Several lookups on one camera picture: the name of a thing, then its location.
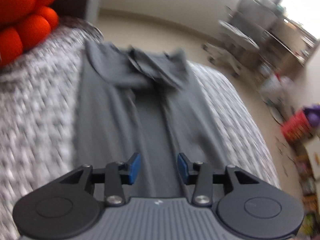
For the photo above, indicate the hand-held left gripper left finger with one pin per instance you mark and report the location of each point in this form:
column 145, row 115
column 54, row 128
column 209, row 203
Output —
column 133, row 167

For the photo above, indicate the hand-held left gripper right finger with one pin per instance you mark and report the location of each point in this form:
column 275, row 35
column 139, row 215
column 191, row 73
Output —
column 182, row 167

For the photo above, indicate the grey t-shirt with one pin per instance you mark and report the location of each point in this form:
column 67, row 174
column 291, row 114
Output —
column 125, row 105

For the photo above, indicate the grey checked quilted blanket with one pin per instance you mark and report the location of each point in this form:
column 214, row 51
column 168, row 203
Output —
column 37, row 105

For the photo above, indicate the red basket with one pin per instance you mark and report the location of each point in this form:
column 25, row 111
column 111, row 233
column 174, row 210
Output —
column 297, row 127

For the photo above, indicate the white cardboard box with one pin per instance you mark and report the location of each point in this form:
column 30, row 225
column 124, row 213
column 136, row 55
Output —
column 276, row 86

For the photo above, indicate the purple toy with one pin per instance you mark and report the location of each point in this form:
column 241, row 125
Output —
column 312, row 116

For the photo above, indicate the grey white office chair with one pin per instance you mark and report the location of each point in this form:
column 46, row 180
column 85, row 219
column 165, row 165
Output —
column 240, row 30

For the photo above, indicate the wooden shelf unit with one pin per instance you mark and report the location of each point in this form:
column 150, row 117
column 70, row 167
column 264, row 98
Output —
column 292, row 45

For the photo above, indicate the grey sofa armrest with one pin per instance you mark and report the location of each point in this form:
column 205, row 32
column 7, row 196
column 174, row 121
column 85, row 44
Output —
column 80, row 5

